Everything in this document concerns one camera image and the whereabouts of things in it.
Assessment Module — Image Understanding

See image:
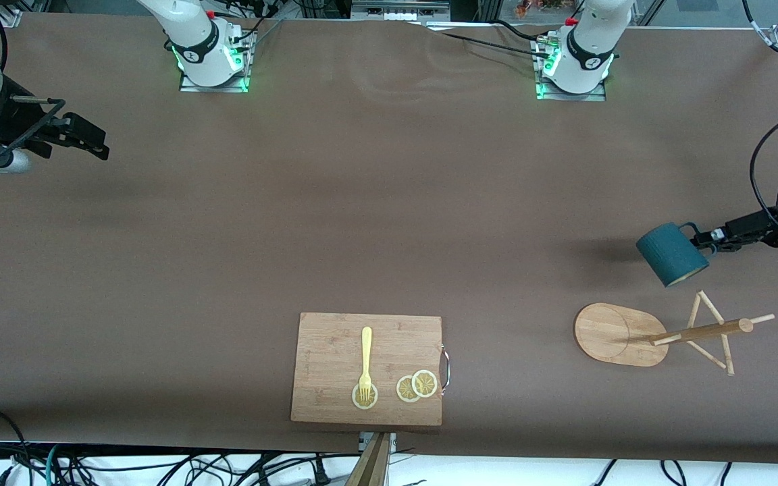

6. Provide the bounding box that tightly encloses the teal ribbed mug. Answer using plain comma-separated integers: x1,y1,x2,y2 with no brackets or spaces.
636,222,711,288

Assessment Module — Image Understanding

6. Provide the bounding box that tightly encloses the wooden mug rack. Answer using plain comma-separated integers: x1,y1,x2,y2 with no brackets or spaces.
574,290,776,377

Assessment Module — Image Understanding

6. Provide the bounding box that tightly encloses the bamboo cutting board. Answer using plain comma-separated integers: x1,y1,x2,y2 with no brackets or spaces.
290,312,444,427

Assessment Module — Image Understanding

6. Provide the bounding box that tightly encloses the yellow plastic fork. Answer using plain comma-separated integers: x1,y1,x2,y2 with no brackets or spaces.
359,327,374,404

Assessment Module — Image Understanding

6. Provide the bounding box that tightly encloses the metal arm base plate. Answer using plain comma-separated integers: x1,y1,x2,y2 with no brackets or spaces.
532,35,608,103
178,26,256,94

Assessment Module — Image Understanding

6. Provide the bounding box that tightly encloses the black table cable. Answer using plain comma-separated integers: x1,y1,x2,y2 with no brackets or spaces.
424,19,555,61

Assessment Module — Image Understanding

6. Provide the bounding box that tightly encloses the teal floor cable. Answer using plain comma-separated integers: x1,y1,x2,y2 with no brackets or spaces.
45,442,67,486

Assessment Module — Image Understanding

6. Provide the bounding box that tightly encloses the metal post bracket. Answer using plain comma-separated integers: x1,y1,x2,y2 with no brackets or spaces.
358,432,397,453

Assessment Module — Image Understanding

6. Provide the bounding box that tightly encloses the wooden camera post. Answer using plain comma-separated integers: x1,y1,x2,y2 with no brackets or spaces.
344,432,391,486

